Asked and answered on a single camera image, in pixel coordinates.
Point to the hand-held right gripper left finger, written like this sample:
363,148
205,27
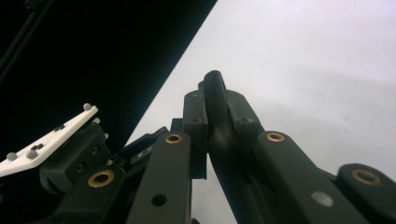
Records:
168,174

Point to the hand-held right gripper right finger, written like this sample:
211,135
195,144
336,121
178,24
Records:
299,177

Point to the white board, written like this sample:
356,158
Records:
311,62

